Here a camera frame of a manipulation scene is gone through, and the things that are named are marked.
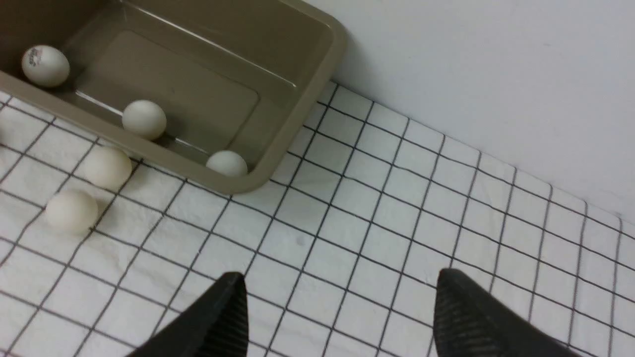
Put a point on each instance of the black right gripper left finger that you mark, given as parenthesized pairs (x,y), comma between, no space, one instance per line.
(215,325)

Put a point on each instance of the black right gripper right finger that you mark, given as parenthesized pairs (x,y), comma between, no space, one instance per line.
(470,322)

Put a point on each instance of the white ball with logo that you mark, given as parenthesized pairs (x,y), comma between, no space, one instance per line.
(107,167)

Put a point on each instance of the olive green plastic bin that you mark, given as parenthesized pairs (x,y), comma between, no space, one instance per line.
(230,75)

